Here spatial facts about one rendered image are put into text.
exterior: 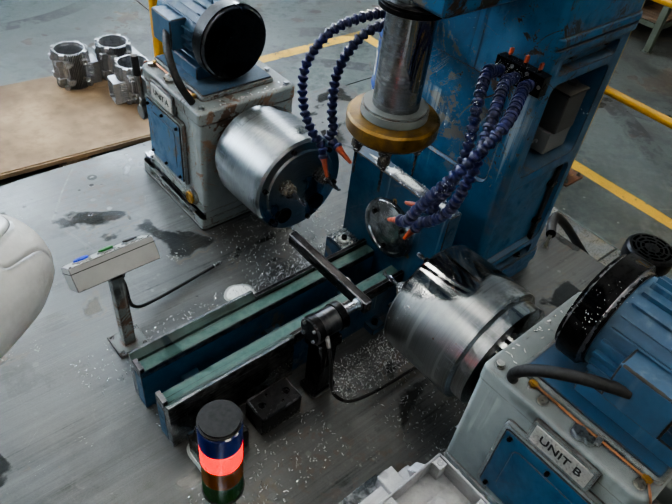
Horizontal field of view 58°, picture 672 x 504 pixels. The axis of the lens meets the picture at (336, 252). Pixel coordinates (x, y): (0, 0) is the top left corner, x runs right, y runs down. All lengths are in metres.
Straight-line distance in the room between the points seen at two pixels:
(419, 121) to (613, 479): 0.66
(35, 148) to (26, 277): 2.61
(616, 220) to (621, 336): 2.64
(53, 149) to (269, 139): 1.97
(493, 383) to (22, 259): 0.70
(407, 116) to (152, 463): 0.81
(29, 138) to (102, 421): 2.21
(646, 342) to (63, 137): 2.88
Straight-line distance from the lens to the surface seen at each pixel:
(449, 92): 1.35
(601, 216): 3.52
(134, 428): 1.33
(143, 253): 1.26
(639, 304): 0.94
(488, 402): 1.07
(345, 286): 1.25
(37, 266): 0.71
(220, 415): 0.83
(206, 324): 1.31
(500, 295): 1.12
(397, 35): 1.09
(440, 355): 1.11
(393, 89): 1.13
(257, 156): 1.40
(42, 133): 3.39
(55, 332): 1.52
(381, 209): 1.41
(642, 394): 0.90
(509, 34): 1.22
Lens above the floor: 1.93
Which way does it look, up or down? 43 degrees down
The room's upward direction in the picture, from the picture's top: 8 degrees clockwise
